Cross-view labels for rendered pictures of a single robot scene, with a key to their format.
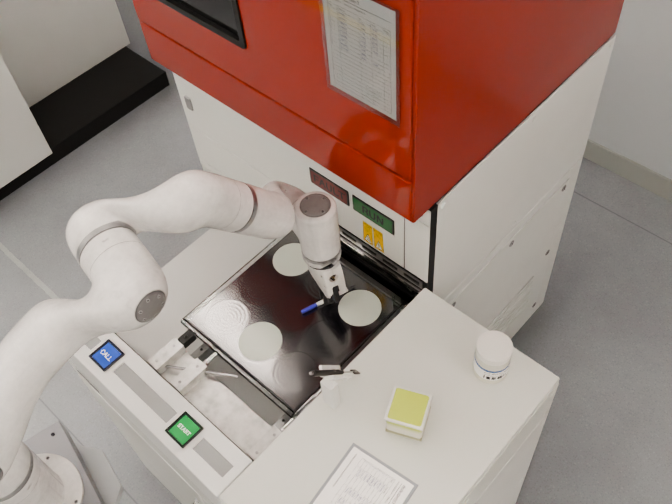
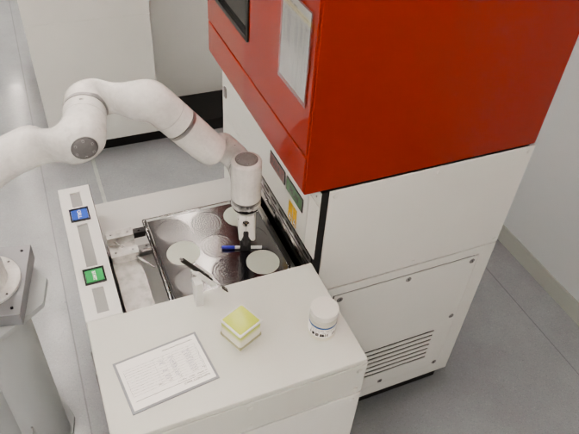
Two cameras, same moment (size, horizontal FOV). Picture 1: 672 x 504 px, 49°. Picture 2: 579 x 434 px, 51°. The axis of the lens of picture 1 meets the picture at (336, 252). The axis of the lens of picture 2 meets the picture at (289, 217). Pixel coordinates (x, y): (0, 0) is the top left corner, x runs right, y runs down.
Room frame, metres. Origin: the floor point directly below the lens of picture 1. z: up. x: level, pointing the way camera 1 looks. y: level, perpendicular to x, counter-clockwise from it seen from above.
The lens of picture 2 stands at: (-0.24, -0.45, 2.21)
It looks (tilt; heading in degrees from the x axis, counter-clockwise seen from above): 42 degrees down; 16
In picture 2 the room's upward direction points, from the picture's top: 5 degrees clockwise
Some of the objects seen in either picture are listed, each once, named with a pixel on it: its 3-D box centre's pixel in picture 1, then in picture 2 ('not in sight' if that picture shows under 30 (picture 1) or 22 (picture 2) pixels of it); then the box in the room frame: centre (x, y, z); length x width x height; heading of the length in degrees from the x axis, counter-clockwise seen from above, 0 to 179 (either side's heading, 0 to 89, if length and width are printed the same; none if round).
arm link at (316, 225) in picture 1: (316, 224); (245, 176); (0.96, 0.03, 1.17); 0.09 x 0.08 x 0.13; 36
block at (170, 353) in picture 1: (166, 356); (119, 236); (0.86, 0.40, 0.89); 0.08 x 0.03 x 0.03; 132
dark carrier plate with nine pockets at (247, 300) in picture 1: (293, 313); (216, 246); (0.94, 0.11, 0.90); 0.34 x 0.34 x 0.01; 42
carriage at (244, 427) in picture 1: (216, 404); (131, 279); (0.75, 0.30, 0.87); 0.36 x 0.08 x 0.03; 42
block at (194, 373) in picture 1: (190, 377); (125, 254); (0.80, 0.35, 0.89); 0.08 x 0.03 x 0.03; 132
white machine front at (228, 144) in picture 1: (296, 181); (264, 163); (1.23, 0.08, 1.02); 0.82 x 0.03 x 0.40; 42
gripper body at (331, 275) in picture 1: (323, 267); (245, 216); (0.96, 0.03, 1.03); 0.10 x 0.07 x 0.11; 24
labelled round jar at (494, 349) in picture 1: (492, 357); (323, 319); (0.70, -0.28, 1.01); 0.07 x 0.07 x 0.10
